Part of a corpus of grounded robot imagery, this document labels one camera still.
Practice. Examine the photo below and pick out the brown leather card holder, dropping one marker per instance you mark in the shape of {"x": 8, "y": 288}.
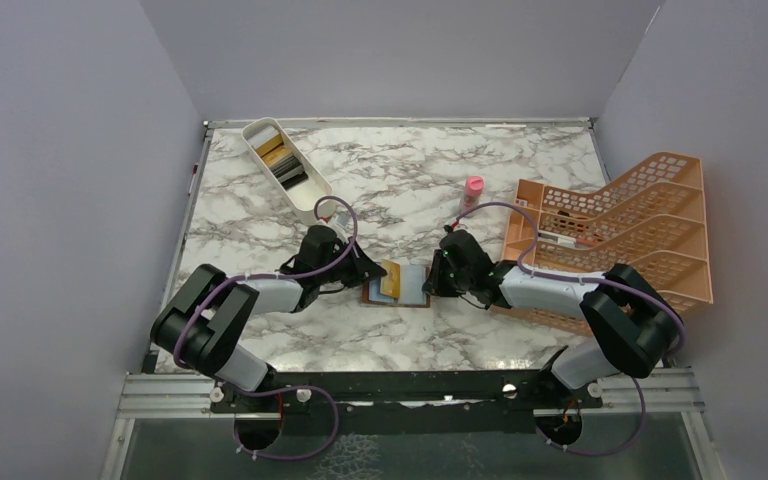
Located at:
{"x": 401, "y": 286}

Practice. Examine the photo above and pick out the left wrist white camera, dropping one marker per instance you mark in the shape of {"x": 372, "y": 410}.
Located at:
{"x": 341, "y": 223}

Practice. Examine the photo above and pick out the pink small bottle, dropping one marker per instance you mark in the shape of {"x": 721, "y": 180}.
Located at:
{"x": 472, "y": 191}

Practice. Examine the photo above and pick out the orange plastic file organizer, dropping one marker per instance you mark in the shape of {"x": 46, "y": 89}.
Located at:
{"x": 652, "y": 217}

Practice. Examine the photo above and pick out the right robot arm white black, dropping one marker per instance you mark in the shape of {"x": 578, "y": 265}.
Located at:
{"x": 633, "y": 326}

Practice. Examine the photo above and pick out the aluminium table frame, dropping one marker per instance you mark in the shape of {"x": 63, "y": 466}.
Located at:
{"x": 402, "y": 187}

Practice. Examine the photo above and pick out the white oblong plastic tray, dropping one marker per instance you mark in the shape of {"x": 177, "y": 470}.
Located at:
{"x": 303, "y": 197}

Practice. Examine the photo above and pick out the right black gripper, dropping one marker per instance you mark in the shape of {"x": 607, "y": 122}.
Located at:
{"x": 435, "y": 285}

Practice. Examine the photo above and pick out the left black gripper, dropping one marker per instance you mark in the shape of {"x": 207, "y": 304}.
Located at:
{"x": 364, "y": 267}

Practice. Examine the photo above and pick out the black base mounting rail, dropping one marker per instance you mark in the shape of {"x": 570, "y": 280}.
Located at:
{"x": 327, "y": 404}

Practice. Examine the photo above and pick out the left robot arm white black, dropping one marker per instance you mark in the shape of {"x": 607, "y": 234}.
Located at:
{"x": 202, "y": 324}

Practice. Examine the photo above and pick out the stack of credit cards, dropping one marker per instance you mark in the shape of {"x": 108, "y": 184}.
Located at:
{"x": 278, "y": 157}

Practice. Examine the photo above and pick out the yellow gold credit card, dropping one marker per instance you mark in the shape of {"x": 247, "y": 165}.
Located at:
{"x": 390, "y": 284}

